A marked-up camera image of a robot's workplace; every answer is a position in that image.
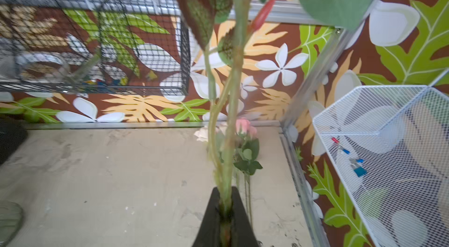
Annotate cream rose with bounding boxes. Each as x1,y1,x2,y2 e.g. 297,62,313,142
194,126,209,143

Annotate black orange tool case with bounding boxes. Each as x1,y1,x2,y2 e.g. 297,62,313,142
1,120,28,165

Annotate clear glass vase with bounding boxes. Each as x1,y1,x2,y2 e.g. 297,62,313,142
1,200,24,247

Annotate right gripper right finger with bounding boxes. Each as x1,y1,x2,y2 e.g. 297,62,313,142
230,186,259,247

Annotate pale pink rose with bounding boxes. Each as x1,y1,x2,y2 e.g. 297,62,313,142
233,118,251,196

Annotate black wire basket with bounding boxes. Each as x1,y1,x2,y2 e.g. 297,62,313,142
1,0,191,96

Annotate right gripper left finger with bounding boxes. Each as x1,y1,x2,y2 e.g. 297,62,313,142
192,187,221,247

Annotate pink rose in vase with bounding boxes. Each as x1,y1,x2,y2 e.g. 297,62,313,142
177,0,373,214

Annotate white mesh basket right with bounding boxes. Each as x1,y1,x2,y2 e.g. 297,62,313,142
309,70,449,247

